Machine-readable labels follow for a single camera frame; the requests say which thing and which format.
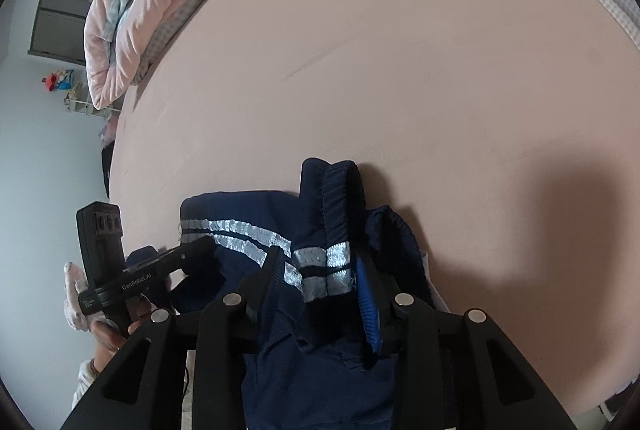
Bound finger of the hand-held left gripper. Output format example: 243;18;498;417
124;235;217;280

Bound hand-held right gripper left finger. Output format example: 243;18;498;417
60;245;287;430

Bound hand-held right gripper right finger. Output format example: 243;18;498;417
356;254;581;430

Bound navy pants with silver stripes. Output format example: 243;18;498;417
170;157;436;430

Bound person's left forearm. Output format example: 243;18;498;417
62;260;108;411

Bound person's left hand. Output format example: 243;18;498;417
91;295;157;354

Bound white shelf rack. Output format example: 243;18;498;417
62;83;122;117

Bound colourful doll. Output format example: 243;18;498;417
41;69;76;94

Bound bed with pink sheet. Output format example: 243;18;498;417
107;0;640;421

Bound grey cabinet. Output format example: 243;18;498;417
27;0;94;66

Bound pink floral quilt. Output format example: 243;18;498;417
84;0;301;110

